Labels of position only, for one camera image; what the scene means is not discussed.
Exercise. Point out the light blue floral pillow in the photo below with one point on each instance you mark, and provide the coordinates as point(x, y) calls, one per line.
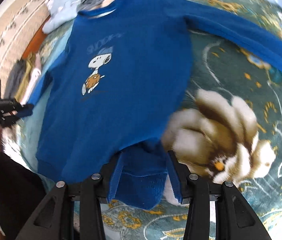
point(61, 11)

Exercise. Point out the dark grey folded garment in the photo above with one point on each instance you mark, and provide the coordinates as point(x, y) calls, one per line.
point(14, 79)

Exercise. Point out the pink folded garment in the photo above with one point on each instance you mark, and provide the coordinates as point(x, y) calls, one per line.
point(35, 74)

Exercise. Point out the olive knitted folded sweater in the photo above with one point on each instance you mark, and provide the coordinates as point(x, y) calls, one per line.
point(30, 65)

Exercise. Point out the teal floral bed blanket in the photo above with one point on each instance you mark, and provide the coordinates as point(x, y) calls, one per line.
point(228, 127)

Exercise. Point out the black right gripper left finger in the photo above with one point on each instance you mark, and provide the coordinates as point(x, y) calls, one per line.
point(72, 211)

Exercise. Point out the beige quilted headboard cover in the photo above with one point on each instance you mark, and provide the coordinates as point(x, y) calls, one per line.
point(19, 22)

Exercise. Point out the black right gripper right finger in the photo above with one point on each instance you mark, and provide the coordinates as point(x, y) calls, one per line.
point(235, 218)

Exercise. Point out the blue snoopy sweatshirt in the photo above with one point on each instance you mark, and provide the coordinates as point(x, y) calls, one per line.
point(123, 72)

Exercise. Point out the orange wooden bed frame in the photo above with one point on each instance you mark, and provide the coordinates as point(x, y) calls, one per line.
point(36, 41)

